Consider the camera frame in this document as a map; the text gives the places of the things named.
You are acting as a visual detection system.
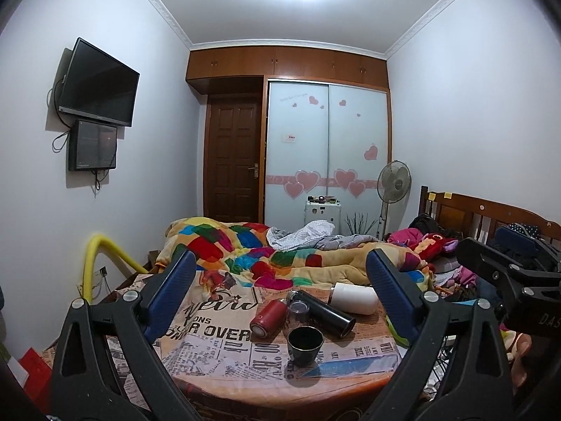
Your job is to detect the standing electric fan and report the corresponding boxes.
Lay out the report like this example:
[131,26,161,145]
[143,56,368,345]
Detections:
[376,160,413,241]

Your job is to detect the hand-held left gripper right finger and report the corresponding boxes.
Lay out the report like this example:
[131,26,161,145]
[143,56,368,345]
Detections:
[366,249,515,421]

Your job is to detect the dark metal cup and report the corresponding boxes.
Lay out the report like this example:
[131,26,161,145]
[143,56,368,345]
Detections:
[287,326,325,367]

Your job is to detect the red insulated cup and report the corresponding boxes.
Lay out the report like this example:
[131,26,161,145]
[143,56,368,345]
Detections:
[249,298,289,338]

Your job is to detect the dark dotted bag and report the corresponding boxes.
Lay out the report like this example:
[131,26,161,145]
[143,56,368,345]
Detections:
[494,222,543,247]

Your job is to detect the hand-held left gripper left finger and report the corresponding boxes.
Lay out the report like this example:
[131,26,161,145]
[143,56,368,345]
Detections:
[50,250,198,421]

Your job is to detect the red plush toy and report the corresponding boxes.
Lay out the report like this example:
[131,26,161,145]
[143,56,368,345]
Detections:
[411,232,459,260]

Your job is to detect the person's right hand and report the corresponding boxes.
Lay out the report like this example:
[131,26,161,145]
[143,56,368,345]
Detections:
[504,331,532,389]

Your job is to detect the pink clothes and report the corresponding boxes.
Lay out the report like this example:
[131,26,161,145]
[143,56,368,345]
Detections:
[385,227,422,247]

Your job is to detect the brown wooden door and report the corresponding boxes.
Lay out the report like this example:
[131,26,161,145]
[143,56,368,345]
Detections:
[203,93,265,225]

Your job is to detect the dark decorative plant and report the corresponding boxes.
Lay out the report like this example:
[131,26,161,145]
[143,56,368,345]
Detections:
[345,212,378,236]

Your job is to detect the black thermos cup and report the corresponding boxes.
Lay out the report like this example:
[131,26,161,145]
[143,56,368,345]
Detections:
[287,289,357,340]

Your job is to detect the small wall-mounted monitor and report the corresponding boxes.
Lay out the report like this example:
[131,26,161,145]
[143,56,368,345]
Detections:
[68,119,119,172]

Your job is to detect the newspaper print bed sheet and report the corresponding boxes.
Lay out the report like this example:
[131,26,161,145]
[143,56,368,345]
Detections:
[104,267,409,406]

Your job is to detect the yellow foam tube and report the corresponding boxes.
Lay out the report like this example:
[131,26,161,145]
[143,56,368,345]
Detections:
[83,234,149,304]

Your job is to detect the pile of clothes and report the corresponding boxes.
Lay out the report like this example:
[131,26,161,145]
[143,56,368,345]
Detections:
[432,256,480,301]

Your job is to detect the small white cabinet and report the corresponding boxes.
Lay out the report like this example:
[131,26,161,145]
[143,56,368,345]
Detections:
[305,202,343,234]

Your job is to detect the black television cable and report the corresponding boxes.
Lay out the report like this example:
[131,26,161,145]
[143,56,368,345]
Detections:
[46,74,74,154]

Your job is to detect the grey crumpled cloth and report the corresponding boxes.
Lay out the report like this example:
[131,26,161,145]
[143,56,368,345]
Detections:
[266,220,378,252]

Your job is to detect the white cup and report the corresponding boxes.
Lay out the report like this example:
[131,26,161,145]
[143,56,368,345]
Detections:
[329,283,380,315]

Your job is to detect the wooden overhead cabinet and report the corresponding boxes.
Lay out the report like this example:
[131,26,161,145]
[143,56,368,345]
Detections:
[185,46,391,95]

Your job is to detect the wooden bed headboard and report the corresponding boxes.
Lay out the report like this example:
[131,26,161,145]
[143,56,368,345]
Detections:
[418,185,561,248]

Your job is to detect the wall-mounted black television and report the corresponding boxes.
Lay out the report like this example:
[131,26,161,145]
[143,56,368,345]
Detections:
[57,37,141,128]

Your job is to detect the clear glass cup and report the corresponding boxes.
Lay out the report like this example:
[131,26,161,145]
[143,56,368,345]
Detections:
[283,301,310,339]

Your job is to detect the colourful patchwork quilt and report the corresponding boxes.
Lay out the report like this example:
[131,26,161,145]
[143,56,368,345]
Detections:
[155,216,433,293]

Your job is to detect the frosted sliding-door wardrobe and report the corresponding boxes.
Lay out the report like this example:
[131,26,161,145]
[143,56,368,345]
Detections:
[264,76,391,241]

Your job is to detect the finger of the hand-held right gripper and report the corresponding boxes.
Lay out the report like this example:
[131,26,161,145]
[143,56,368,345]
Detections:
[456,237,561,292]
[475,273,529,322]

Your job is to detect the black bag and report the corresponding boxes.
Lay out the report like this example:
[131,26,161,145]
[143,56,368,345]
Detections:
[409,213,444,238]

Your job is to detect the blue paper sheet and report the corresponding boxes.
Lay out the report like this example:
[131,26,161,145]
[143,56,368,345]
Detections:
[307,350,403,381]

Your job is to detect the red box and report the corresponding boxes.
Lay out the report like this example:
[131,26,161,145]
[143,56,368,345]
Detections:
[16,346,54,409]

